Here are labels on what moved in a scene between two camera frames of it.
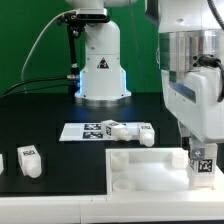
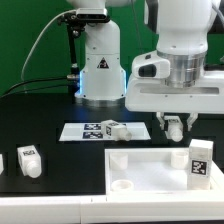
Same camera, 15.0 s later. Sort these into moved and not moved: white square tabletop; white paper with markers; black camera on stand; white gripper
Moved: white gripper
Not moved: black camera on stand; white paper with markers; white square tabletop
